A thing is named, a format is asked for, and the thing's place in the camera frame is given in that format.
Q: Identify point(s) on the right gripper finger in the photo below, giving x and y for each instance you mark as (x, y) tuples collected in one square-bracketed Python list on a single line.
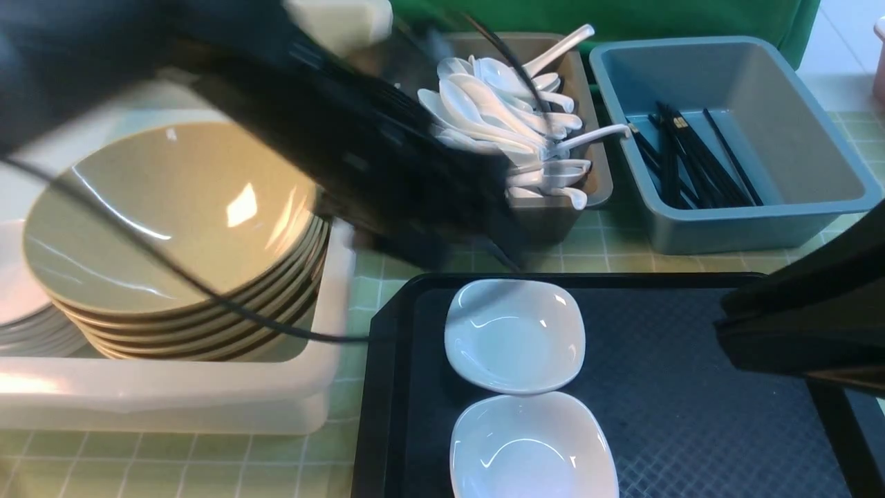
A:
[(820, 318)]

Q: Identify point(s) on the upper white square dish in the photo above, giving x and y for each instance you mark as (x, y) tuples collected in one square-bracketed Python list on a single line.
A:
[(515, 337)]

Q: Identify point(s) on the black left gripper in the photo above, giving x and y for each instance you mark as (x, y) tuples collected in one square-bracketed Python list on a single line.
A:
[(372, 151)]

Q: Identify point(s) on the pile of white spoons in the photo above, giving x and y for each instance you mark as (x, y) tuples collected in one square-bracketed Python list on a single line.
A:
[(482, 105)]

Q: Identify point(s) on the lower white square dish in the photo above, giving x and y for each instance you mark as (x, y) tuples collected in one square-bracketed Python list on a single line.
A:
[(547, 445)]

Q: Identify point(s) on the stack of white plates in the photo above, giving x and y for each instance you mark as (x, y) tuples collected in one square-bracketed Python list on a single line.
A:
[(31, 325)]

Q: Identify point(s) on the blue chopstick bin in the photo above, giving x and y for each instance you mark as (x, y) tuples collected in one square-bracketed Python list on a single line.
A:
[(737, 91)]

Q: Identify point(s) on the black serving tray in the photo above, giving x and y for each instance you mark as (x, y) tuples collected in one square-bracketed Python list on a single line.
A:
[(681, 421)]

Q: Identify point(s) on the green backdrop cloth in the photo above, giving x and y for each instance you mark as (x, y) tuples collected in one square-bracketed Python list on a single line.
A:
[(786, 25)]

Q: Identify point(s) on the black chopsticks in bin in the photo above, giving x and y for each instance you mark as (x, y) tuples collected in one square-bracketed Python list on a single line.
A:
[(692, 164)]

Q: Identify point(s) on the large white plastic tub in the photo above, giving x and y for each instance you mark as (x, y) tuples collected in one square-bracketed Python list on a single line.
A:
[(199, 369)]

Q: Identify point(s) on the white square dish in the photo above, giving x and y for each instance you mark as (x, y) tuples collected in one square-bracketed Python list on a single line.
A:
[(515, 337), (547, 445)]

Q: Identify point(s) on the top tan stacked bowl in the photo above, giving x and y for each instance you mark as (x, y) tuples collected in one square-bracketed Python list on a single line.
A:
[(224, 206)]

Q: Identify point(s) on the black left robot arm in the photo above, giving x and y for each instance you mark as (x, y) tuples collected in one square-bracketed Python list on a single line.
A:
[(61, 59)]

